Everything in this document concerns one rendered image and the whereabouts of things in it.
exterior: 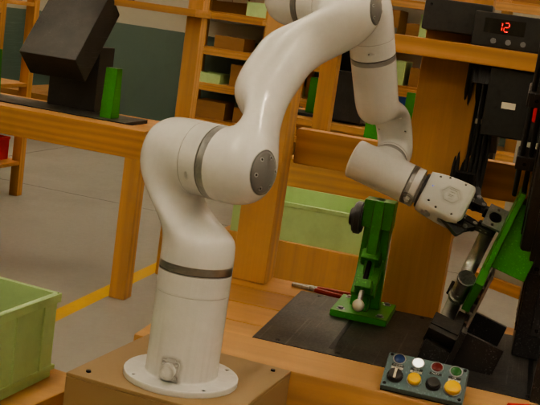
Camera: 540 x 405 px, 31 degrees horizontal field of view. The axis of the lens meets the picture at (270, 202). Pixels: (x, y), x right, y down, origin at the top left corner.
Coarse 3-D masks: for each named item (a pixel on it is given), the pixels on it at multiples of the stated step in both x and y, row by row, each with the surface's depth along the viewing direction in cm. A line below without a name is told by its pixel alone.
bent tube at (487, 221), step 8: (496, 208) 198; (488, 216) 197; (496, 216) 199; (504, 216) 197; (488, 224) 196; (496, 224) 196; (480, 240) 203; (488, 240) 202; (472, 248) 205; (480, 248) 204; (472, 256) 205; (480, 256) 205; (464, 264) 206; (472, 264) 205; (472, 272) 205; (448, 304) 200; (448, 312) 198; (456, 312) 199
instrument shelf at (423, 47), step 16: (400, 48) 214; (416, 48) 213; (432, 48) 212; (448, 48) 211; (464, 48) 210; (480, 48) 209; (496, 48) 208; (496, 64) 209; (512, 64) 208; (528, 64) 207
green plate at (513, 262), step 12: (516, 204) 187; (516, 216) 188; (504, 228) 188; (516, 228) 188; (504, 240) 189; (516, 240) 189; (492, 252) 189; (504, 252) 190; (516, 252) 189; (528, 252) 188; (492, 264) 191; (504, 264) 190; (516, 264) 189; (528, 264) 189; (516, 276) 190
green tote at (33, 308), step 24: (0, 288) 190; (24, 288) 188; (0, 312) 170; (24, 312) 175; (48, 312) 184; (0, 336) 170; (24, 336) 178; (48, 336) 185; (0, 360) 172; (24, 360) 179; (48, 360) 187; (0, 384) 173; (24, 384) 181
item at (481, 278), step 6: (480, 276) 189; (486, 276) 189; (480, 282) 188; (474, 288) 189; (480, 288) 188; (468, 294) 191; (474, 294) 191; (468, 300) 193; (474, 300) 192; (462, 306) 195; (468, 306) 194
